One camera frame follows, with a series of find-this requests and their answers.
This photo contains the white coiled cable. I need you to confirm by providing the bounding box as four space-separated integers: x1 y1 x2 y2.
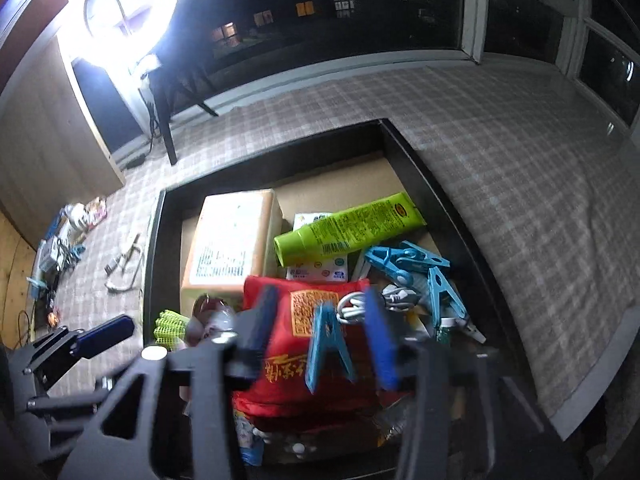
335 284 420 325

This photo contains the bright ring lamp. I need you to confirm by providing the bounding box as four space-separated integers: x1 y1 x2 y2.
58 0 178 70

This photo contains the black storage tray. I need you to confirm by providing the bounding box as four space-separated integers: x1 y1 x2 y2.
142 118 536 476

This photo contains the blue clothespin pair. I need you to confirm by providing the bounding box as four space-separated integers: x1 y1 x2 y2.
363 240 486 344

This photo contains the black table leg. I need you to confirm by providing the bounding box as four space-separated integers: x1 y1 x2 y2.
148 65 219 166

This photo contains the green tube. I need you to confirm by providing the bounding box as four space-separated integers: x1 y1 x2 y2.
273 192 426 266

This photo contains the tan cardboard box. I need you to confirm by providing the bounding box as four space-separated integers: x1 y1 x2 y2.
181 188 282 302

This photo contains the red fabric pouch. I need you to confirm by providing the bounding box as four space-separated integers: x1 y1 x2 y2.
233 276 401 432

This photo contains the blue plastic clothespin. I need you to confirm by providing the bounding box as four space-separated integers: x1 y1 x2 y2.
305 301 357 393

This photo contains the checkered tablecloth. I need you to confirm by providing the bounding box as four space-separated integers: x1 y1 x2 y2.
56 66 639 415

